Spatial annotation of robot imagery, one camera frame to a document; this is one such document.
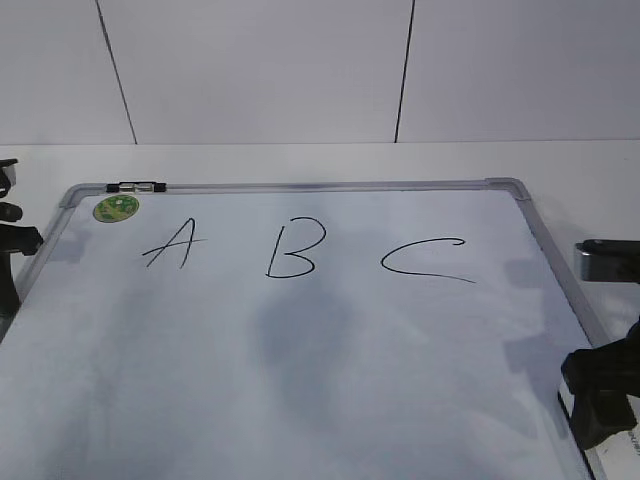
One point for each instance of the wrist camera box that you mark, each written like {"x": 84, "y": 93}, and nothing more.
{"x": 609, "y": 261}
{"x": 7, "y": 176}

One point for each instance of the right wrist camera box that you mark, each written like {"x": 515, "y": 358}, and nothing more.
{"x": 609, "y": 261}

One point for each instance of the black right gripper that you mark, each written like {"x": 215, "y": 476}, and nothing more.
{"x": 601, "y": 380}

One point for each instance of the round green magnet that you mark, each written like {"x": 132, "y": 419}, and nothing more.
{"x": 116, "y": 208}

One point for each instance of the white whiteboard eraser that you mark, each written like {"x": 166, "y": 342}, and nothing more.
{"x": 616, "y": 458}

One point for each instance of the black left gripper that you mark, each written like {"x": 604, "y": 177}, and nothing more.
{"x": 14, "y": 239}

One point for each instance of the white board with grey frame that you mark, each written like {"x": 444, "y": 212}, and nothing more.
{"x": 354, "y": 331}

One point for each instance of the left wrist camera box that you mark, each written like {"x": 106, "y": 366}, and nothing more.
{"x": 7, "y": 176}

